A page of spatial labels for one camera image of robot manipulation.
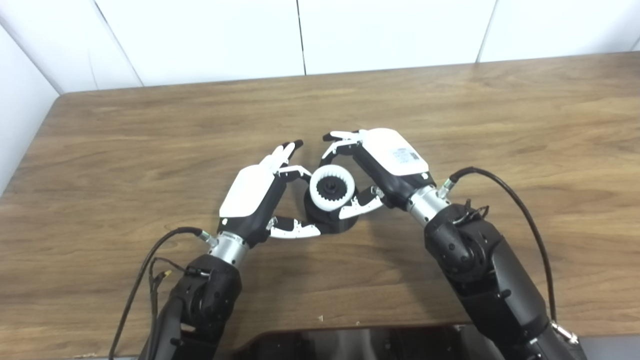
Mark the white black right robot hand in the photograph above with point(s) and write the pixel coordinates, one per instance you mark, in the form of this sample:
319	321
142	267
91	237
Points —
395	160

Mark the dark robot torso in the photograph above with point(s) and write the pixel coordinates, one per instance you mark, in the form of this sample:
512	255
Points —
350	345

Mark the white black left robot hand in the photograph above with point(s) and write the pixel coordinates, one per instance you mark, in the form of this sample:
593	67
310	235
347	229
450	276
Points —
247	192

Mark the round black plastic part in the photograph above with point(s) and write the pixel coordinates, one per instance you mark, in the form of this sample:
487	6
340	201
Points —
325	222

